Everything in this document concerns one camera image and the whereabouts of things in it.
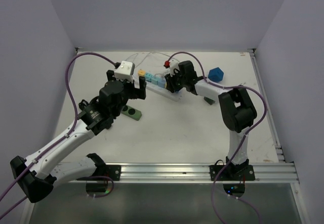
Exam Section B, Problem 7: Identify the blue plug adapter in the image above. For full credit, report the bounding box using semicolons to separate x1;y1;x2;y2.
208;67;224;82

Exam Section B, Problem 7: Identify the green power strip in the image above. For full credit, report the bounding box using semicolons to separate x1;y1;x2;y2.
121;105;142;121

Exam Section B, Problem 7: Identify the aluminium right side rail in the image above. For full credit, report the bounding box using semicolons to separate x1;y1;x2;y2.
248;49;286;163

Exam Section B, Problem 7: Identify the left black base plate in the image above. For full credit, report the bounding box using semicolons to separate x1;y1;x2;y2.
77;164;122;181

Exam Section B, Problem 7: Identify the dark green plug adapter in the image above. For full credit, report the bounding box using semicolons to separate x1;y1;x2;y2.
204;97;215;105

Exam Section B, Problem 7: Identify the white power strip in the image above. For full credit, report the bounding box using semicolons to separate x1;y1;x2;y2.
146;81;182;101

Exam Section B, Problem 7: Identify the aluminium front rail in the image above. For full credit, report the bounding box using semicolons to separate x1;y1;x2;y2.
32;162;301;184

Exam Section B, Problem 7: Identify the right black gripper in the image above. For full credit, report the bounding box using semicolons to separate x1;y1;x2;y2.
165;69;187;94

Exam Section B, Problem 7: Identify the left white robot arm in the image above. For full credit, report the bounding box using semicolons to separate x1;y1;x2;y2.
10;70;146;203

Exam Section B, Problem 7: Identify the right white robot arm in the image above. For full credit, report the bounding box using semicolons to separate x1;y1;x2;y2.
164;61;257;180

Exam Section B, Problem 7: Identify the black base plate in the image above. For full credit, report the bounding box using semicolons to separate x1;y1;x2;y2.
209;160;256;182
77;164;122;181

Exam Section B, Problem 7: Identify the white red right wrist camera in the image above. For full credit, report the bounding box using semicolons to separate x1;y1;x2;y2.
163;59;180;76

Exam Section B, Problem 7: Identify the aluminium rail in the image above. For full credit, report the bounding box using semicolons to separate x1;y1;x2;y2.
32;162;301;184
248;49;286;163

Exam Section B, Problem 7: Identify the teal plug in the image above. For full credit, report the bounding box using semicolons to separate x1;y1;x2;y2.
144;72;154;82

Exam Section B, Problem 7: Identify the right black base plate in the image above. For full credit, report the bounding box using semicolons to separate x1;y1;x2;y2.
209;160;256;182

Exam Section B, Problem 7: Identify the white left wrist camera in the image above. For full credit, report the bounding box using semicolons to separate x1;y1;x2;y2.
114;61;135;83

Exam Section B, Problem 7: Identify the light blue plug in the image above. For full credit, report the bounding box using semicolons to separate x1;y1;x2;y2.
151;76;159;85

